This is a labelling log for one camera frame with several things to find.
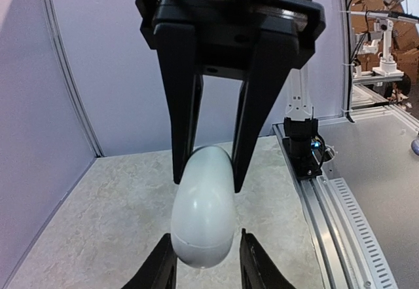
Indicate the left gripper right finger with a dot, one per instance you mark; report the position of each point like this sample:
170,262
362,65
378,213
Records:
258,271

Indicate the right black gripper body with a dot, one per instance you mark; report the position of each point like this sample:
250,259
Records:
307,15

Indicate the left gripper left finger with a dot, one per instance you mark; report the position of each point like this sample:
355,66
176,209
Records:
159,270

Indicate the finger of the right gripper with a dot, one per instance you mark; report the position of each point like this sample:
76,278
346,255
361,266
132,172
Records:
271,62
176,49

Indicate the white oval case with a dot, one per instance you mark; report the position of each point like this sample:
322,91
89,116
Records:
203,214

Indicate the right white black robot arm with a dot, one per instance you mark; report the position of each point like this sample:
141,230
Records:
224,50

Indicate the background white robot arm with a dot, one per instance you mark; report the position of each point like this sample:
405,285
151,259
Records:
379,42

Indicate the aluminium front rail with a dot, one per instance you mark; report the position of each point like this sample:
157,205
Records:
333,250

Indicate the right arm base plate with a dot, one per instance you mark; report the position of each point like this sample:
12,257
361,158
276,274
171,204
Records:
307,158

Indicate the white slotted cable duct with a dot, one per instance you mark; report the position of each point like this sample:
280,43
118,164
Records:
368,253

